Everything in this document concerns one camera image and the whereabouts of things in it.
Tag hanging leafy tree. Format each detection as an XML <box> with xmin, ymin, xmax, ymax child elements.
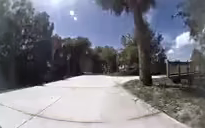
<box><xmin>172</xmin><ymin>0</ymin><xmax>205</xmax><ymax>88</ymax></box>

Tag bare dirt verge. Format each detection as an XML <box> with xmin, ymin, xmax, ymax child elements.
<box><xmin>122</xmin><ymin>76</ymin><xmax>205</xmax><ymax>128</ymax></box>

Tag green trees behind palm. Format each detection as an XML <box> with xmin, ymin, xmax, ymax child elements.
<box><xmin>94</xmin><ymin>29</ymin><xmax>168</xmax><ymax>76</ymax></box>

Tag pale concrete path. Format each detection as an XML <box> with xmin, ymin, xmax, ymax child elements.
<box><xmin>0</xmin><ymin>74</ymin><xmax>189</xmax><ymax>128</ymax></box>

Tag tall palm tree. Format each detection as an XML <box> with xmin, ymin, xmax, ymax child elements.
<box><xmin>95</xmin><ymin>0</ymin><xmax>157</xmax><ymax>87</ymax></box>

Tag dense trees beside path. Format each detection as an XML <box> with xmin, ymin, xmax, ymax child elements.
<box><xmin>0</xmin><ymin>0</ymin><xmax>93</xmax><ymax>90</ymax></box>

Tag utility trailer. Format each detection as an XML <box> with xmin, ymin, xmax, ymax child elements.
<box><xmin>165</xmin><ymin>59</ymin><xmax>204</xmax><ymax>86</ymax></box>

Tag building behind trees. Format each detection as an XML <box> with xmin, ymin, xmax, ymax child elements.
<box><xmin>51</xmin><ymin>37</ymin><xmax>106</xmax><ymax>76</ymax></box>

